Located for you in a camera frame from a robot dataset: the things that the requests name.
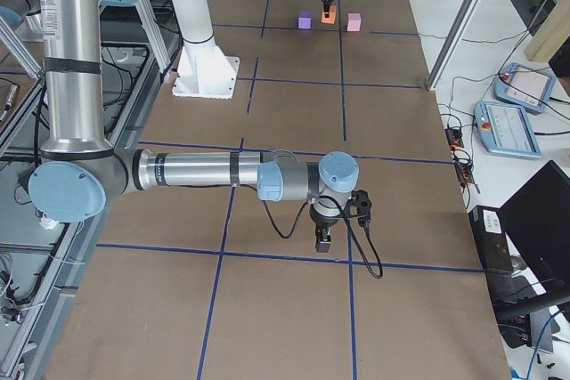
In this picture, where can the near blue teach pendant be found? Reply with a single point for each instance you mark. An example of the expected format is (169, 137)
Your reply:
(504, 129)

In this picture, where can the orange foam cube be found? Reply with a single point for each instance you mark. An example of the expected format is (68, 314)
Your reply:
(329, 17)

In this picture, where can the aluminium frame post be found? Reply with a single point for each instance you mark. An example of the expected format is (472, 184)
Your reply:
(456, 33)

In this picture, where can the orange black power strip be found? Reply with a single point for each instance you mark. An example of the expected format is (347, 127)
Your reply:
(462, 160)

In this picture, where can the blue teach pendant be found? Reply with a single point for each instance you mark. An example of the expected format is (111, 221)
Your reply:
(524, 86)
(504, 129)

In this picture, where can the black box with label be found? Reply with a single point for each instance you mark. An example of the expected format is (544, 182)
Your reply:
(490, 239)

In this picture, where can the far blue teach pendant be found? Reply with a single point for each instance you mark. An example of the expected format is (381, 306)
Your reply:
(524, 86)

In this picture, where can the black laptop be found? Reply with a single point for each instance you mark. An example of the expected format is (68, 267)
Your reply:
(536, 220)

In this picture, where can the purple foam cube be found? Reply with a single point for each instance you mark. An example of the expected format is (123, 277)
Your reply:
(304, 20)

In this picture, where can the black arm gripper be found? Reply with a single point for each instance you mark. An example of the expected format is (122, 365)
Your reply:
(322, 222)

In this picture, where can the pink foam cube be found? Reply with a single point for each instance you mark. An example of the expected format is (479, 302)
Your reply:
(354, 22)

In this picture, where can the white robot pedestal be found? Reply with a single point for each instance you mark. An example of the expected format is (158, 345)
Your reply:
(203, 70)

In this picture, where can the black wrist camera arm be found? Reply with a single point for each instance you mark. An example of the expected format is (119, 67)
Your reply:
(358, 207)

